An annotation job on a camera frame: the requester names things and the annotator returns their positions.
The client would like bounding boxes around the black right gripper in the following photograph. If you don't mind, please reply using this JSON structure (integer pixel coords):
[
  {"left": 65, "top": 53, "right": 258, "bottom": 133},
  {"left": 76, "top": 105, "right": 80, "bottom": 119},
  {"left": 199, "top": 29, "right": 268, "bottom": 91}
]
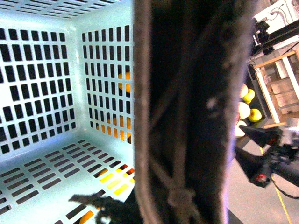
[{"left": 235, "top": 118, "right": 299, "bottom": 188}]

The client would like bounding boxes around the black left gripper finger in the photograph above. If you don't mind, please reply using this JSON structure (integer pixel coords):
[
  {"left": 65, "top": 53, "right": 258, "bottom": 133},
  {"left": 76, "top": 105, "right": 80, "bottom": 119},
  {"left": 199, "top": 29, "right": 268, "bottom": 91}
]
[{"left": 69, "top": 193, "right": 140, "bottom": 224}]

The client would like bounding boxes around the light blue plastic basket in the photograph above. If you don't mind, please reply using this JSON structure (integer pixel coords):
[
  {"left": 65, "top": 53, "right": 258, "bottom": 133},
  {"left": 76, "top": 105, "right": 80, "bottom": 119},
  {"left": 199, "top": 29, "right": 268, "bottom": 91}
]
[{"left": 0, "top": 0, "right": 135, "bottom": 224}]

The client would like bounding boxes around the yellow-green apple lower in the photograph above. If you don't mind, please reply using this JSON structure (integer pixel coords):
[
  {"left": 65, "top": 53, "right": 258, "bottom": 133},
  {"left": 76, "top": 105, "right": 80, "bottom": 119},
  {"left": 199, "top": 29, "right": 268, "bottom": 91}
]
[{"left": 248, "top": 108, "right": 262, "bottom": 123}]

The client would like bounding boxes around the yellow-green apple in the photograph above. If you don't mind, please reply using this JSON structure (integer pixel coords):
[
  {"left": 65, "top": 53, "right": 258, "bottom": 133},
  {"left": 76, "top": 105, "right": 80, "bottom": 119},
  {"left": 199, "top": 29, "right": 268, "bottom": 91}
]
[
  {"left": 242, "top": 88, "right": 255, "bottom": 104},
  {"left": 248, "top": 108, "right": 262, "bottom": 123}
]

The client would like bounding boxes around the yellow-green apple upper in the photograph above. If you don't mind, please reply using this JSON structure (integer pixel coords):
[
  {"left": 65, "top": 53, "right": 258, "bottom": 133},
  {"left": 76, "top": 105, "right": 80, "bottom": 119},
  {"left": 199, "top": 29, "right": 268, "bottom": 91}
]
[{"left": 242, "top": 88, "right": 255, "bottom": 104}]

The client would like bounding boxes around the wooden crate shelf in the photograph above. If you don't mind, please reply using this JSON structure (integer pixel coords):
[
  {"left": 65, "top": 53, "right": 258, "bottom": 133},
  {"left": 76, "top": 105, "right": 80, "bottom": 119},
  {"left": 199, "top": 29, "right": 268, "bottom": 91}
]
[{"left": 254, "top": 50, "right": 299, "bottom": 123}]

